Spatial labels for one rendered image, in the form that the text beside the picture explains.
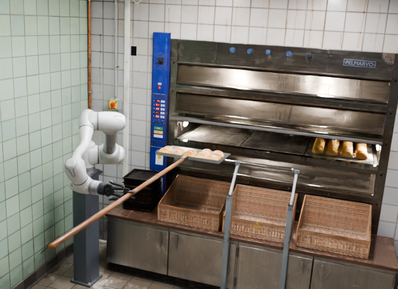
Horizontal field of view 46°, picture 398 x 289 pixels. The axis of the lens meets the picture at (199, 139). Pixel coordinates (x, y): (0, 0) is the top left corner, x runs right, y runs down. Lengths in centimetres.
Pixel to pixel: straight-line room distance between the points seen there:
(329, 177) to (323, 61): 99
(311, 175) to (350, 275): 89
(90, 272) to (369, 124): 266
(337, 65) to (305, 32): 37
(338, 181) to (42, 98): 258
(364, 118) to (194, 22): 165
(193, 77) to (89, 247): 172
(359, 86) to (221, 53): 118
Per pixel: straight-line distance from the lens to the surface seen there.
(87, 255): 423
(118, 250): 439
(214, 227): 398
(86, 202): 402
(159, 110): 436
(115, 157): 388
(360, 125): 406
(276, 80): 407
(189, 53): 425
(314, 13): 401
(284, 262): 385
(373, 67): 402
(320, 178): 419
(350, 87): 403
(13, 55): 380
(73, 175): 291
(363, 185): 420
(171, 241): 412
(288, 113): 409
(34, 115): 404
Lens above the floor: 229
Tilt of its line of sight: 14 degrees down
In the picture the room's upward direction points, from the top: 3 degrees clockwise
